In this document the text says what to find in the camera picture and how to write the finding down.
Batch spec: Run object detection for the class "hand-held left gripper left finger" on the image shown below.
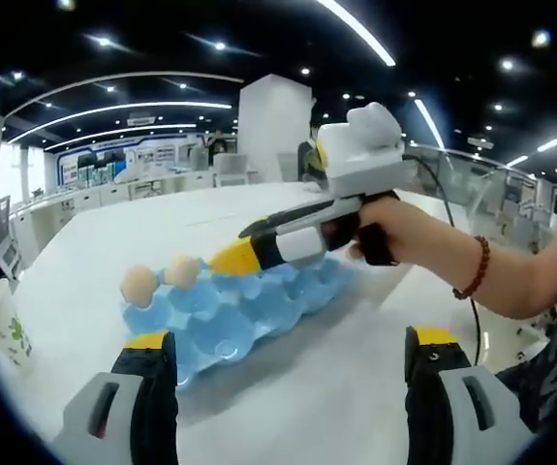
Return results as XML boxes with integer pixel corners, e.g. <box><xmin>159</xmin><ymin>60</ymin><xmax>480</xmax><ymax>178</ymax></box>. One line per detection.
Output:
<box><xmin>52</xmin><ymin>330</ymin><xmax>178</xmax><ymax>465</ymax></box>

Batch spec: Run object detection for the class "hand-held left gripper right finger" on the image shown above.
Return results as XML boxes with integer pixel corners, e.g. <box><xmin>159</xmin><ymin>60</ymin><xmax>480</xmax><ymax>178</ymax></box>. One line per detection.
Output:
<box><xmin>403</xmin><ymin>325</ymin><xmax>536</xmax><ymax>465</ymax></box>

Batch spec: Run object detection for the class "blue egg tray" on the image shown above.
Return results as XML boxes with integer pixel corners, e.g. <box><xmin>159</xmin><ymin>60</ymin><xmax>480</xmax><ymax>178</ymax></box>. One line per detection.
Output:
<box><xmin>122</xmin><ymin>256</ymin><xmax>361</xmax><ymax>388</ymax></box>

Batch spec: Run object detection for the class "single brown egg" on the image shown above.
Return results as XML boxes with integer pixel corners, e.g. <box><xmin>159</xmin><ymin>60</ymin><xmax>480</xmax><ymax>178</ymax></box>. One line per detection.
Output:
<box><xmin>120</xmin><ymin>264</ymin><xmax>157</xmax><ymax>309</ymax></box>
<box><xmin>164</xmin><ymin>256</ymin><xmax>202</xmax><ymax>291</ymax></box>

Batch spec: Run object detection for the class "person's right hand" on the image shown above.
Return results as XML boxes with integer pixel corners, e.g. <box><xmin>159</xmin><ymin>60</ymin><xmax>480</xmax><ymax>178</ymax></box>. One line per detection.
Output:
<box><xmin>360</xmin><ymin>197</ymin><xmax>476</xmax><ymax>295</ymax></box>

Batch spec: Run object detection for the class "white office chair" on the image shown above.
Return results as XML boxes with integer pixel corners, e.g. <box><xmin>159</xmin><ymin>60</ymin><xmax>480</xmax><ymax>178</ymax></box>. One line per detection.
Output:
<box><xmin>0</xmin><ymin>196</ymin><xmax>27</xmax><ymax>282</ymax></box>
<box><xmin>212</xmin><ymin>152</ymin><xmax>250</xmax><ymax>188</ymax></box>

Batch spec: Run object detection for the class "white table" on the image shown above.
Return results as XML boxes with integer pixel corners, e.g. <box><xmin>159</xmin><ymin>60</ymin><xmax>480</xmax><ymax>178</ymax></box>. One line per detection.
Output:
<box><xmin>0</xmin><ymin>181</ymin><xmax>502</xmax><ymax>465</ymax></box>

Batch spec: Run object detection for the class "glass railing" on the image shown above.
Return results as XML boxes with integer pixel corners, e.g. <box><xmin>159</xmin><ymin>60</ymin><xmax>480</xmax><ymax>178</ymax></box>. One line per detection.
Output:
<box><xmin>403</xmin><ymin>144</ymin><xmax>550</xmax><ymax>233</ymax></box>

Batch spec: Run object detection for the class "person's patterned dark clothing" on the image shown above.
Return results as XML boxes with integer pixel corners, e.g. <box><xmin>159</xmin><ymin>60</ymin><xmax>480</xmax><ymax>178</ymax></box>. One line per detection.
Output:
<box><xmin>495</xmin><ymin>212</ymin><xmax>557</xmax><ymax>437</ymax></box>

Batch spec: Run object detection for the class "white background counter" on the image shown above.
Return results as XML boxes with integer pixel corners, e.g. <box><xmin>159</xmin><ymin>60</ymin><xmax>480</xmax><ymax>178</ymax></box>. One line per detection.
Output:
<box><xmin>11</xmin><ymin>169</ymin><xmax>216</xmax><ymax>229</ymax></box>

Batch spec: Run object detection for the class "white paper cup green print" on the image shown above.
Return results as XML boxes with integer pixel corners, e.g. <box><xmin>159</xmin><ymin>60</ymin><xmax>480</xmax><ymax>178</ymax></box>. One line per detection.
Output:
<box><xmin>0</xmin><ymin>278</ymin><xmax>35</xmax><ymax>374</ymax></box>

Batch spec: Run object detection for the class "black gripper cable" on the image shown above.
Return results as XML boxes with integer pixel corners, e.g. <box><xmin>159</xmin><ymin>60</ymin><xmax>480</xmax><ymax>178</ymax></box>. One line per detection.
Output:
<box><xmin>401</xmin><ymin>153</ymin><xmax>482</xmax><ymax>369</ymax></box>

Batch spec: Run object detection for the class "brown beaded bracelet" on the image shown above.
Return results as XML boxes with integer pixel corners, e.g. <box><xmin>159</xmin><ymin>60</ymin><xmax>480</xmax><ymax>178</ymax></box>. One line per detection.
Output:
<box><xmin>451</xmin><ymin>234</ymin><xmax>492</xmax><ymax>299</ymax></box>

